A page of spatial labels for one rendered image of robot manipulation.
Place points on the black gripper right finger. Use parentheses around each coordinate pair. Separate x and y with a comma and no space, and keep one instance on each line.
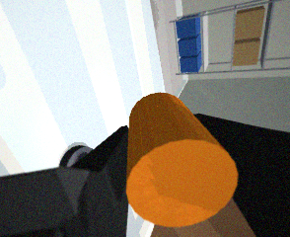
(262,159)

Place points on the orange knob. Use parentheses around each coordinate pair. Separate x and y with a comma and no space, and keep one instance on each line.
(177,172)

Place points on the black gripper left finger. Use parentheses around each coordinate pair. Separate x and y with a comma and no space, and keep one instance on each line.
(87,199)

